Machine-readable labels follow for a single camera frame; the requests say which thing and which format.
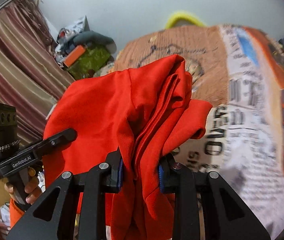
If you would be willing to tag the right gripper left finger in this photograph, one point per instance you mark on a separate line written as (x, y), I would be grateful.
(73, 203)

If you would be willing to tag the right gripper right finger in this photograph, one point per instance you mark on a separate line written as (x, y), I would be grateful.
(226, 216)

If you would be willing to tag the red jacket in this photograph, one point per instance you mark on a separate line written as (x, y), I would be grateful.
(145, 113)

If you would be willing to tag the orange sleeve forearm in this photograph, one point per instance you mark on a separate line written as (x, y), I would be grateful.
(15, 213)

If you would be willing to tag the pile of clothes on table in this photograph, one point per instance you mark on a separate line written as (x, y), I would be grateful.
(65, 38)

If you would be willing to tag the person's left hand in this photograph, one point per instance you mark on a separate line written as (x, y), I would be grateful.
(32, 188)

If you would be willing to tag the printed newspaper pattern blanket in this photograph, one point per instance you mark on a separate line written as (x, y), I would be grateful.
(240, 71)

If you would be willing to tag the striped red gold curtain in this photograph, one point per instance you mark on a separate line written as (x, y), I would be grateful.
(30, 78)

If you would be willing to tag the orange box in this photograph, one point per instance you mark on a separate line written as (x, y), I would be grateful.
(73, 56)

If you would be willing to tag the grey neck pillow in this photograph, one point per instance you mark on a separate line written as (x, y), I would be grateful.
(87, 37)

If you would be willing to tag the yellow foam headboard guard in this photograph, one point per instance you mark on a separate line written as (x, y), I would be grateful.
(183, 16)

